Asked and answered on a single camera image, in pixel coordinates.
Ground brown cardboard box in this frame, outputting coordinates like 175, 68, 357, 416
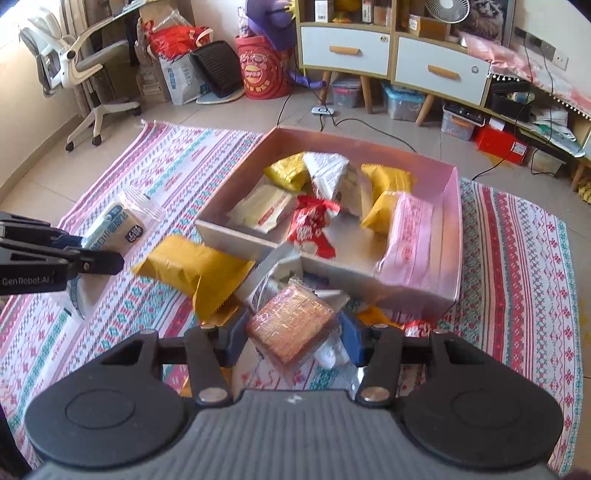
409, 14, 451, 40

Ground framed cat picture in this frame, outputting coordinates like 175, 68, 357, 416
462, 0, 515, 44

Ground white picture-print snack packet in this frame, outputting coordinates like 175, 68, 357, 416
316, 335, 352, 370

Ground small yellow snack packet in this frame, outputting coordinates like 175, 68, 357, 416
264, 152, 311, 192

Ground black-lid storage box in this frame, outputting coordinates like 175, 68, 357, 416
441, 104, 485, 141

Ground low wooden cabinet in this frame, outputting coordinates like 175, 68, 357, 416
489, 69, 591, 190

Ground white office chair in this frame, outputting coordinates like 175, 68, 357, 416
18, 9, 141, 152

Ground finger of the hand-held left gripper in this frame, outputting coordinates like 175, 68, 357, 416
0, 242, 125, 278
0, 211, 86, 251

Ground white cabinet drawer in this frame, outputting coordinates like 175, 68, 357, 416
396, 36, 491, 109
300, 25, 392, 77

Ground black basket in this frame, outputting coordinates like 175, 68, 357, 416
489, 80, 536, 123

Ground clear-wrapped cracker packet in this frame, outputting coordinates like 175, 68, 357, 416
246, 284, 341, 366

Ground white desk fan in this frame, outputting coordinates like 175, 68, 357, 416
425, 0, 471, 25

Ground red round bucket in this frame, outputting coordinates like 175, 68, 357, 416
235, 34, 296, 100

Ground cream snack packet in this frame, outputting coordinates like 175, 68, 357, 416
226, 185, 297, 232

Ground white and blue snack packet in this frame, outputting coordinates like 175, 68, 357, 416
81, 187, 165, 256

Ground yellow toy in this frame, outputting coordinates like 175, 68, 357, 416
333, 0, 362, 24

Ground large yellow snack packet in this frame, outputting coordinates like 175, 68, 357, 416
131, 234, 257, 319

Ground pink cardboard box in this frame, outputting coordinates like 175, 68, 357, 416
194, 126, 462, 319

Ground wooden shelf cabinet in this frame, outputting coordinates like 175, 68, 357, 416
293, 0, 495, 127

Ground white crinkled snack packet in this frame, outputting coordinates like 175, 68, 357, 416
240, 242, 303, 311

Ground stack of books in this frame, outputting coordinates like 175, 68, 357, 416
139, 60, 171, 103

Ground white shopping bag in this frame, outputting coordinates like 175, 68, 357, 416
159, 53, 208, 106

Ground pink snack packet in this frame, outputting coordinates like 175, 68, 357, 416
374, 191, 448, 296

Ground clear storage box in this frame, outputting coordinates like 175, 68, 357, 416
331, 78, 363, 109

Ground black ribbed case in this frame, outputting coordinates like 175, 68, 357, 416
190, 40, 245, 99

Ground pink cloth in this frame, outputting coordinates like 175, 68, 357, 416
464, 32, 591, 121

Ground red plastic bag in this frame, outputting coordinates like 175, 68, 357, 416
148, 25, 213, 58

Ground orange snack packet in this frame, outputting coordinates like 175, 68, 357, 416
355, 305, 393, 329
203, 300, 243, 329

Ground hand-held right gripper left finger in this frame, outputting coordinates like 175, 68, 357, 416
90, 314, 251, 408

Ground patterned woven mat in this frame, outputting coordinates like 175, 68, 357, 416
0, 119, 585, 467

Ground blue-lid storage box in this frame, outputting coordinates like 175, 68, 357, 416
382, 85, 426, 121

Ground small red snack packet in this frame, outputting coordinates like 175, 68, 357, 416
402, 318, 437, 337

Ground white flat pad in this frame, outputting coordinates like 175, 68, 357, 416
196, 85, 246, 104

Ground pile of papers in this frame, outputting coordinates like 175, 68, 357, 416
531, 108, 587, 153

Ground clear plastic bag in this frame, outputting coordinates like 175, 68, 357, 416
157, 7, 195, 33

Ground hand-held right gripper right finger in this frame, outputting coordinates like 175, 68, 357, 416
338, 311, 498, 408

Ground red flat box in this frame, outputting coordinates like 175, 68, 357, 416
475, 124, 532, 166

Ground white text-printed snack packet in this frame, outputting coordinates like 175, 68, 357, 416
302, 151, 365, 217

